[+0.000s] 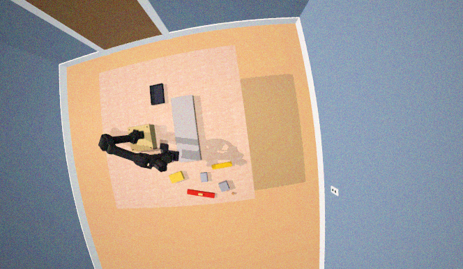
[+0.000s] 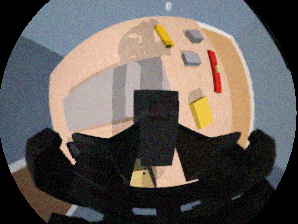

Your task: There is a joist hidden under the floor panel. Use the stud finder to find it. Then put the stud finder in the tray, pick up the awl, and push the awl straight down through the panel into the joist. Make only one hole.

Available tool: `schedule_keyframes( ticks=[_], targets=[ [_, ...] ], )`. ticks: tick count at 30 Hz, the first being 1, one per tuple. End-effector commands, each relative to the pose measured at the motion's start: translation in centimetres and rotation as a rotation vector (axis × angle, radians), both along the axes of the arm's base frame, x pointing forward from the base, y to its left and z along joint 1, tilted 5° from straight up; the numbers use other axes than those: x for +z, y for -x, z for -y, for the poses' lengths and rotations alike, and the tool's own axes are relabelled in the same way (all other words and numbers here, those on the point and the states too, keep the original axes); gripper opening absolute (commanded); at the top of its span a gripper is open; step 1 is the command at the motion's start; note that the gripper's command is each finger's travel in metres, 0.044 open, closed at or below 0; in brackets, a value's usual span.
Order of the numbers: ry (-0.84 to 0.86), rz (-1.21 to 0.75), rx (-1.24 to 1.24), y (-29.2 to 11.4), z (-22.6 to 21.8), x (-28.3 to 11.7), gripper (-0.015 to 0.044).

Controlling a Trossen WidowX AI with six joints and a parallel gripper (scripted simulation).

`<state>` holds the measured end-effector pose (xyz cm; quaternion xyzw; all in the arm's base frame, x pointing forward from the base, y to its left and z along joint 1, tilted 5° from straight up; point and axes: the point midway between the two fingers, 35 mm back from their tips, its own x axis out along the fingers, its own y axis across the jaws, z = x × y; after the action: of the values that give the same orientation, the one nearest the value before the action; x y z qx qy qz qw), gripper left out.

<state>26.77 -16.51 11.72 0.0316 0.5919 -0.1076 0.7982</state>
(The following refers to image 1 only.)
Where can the grey flat panel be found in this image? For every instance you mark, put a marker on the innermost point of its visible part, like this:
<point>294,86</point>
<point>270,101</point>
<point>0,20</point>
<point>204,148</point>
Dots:
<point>185,128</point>

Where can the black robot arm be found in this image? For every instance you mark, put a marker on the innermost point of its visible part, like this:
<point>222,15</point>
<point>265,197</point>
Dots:
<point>107,143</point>

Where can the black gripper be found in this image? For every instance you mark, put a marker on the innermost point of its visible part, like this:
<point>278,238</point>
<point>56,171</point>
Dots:
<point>164,149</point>

